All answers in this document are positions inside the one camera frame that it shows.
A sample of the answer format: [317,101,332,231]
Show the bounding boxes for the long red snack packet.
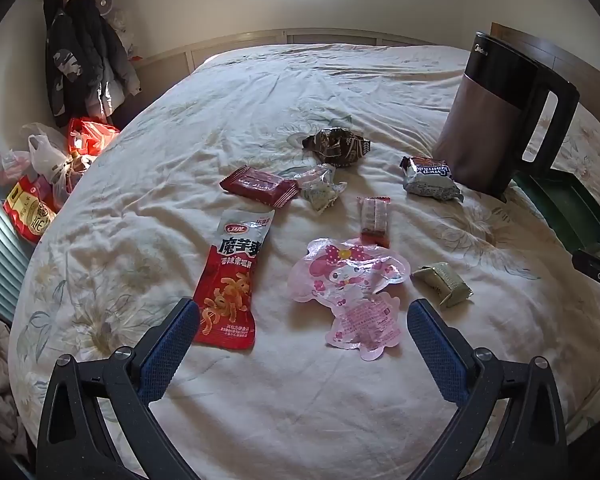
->
[192,208,276,350]

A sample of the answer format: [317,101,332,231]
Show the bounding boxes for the red plastic bag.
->
[67,116,121,158]

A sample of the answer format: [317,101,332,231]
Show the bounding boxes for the white hanging plastic bag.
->
[107,7,136,56]

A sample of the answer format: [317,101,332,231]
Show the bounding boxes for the black brown electric kettle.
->
[432,31,581,201]

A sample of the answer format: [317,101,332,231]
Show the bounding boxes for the small green white snack packet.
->
[296,162,348,215]

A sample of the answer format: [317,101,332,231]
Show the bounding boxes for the pink cartoon snack packet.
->
[286,236,412,362]

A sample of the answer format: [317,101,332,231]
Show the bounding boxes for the dark wooden headboard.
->
[490,21,600,111]

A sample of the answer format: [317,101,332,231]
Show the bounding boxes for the dark red snack packet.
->
[219,166,301,209]

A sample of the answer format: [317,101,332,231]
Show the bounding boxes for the black camouflage jacket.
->
[42,0,88,128]

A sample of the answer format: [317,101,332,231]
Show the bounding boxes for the white blue wafer packet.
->
[399,155,465,203]

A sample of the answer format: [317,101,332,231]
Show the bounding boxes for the red yellow snack bag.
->
[2,175,58,246]

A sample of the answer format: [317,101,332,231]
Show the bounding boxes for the green plastic tray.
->
[510,167,600,253]

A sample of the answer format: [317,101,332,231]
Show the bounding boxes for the light blue ribbed suitcase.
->
[0,170,31,313]

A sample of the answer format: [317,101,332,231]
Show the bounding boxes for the crumpled brown snack wrapper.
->
[301,127,373,168]

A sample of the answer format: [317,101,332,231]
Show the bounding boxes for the black grey padded jacket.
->
[67,0,141,121]

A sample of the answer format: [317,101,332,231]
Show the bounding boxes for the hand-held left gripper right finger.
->
[406,298,568,480]

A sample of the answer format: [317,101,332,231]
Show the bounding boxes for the pink plastic bag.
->
[0,150,33,186]

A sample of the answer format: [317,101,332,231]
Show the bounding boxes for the bed with floral sheet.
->
[7,42,600,480]

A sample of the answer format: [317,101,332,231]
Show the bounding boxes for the small red wafer packet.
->
[356,196,392,249]

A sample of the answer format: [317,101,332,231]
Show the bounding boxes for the beige wooden bed board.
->
[130,27,473,78]

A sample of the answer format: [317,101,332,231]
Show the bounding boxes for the olive green snack packet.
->
[411,261,474,309]

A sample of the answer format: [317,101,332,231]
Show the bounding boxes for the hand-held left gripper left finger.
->
[36,297,203,480]

